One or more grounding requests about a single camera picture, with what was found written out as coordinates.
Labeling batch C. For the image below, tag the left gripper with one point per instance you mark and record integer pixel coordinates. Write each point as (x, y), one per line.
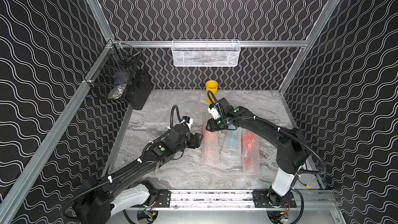
(196, 140)

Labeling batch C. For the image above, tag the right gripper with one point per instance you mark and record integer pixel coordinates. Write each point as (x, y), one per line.
(211, 126)

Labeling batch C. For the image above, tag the orange wine glass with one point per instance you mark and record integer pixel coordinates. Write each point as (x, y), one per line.
(210, 147)

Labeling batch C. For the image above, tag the blue wine glass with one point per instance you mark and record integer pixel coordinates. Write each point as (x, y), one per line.
(232, 145)

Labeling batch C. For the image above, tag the yellow wine glass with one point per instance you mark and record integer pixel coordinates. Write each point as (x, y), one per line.
(211, 90)

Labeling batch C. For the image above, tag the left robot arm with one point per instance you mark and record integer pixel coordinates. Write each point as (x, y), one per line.
(100, 199)

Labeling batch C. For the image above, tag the wrapped red wine glass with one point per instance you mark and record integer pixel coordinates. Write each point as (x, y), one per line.
(250, 153)

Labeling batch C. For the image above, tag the black box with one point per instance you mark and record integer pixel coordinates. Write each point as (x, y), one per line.
(139, 90)

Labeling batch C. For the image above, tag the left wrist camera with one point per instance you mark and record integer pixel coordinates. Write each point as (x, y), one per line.
(187, 120)

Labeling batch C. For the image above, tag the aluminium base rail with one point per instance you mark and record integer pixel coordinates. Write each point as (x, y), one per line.
(201, 200)

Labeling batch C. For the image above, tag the black wire basket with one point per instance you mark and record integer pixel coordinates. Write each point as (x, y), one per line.
(115, 74)

